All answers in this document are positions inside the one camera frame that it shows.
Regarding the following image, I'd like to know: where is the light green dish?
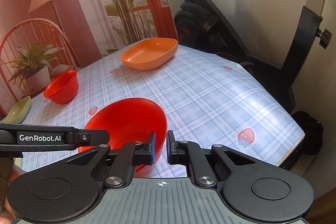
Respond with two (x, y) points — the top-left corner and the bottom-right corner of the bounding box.
(1, 96), (31, 123)

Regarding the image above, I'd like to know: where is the plaid cartoon tablecloth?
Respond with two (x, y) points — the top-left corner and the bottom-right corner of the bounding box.
(25, 46), (305, 166)

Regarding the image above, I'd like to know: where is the printed room backdrop cloth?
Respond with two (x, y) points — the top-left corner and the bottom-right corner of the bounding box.
(1, 0), (177, 117)

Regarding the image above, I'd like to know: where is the orange rectangular dish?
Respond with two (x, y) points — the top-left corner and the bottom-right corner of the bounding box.
(120, 38), (178, 71)

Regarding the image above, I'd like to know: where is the black exercise bike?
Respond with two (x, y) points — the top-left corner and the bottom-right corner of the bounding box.
(172, 0), (336, 156)

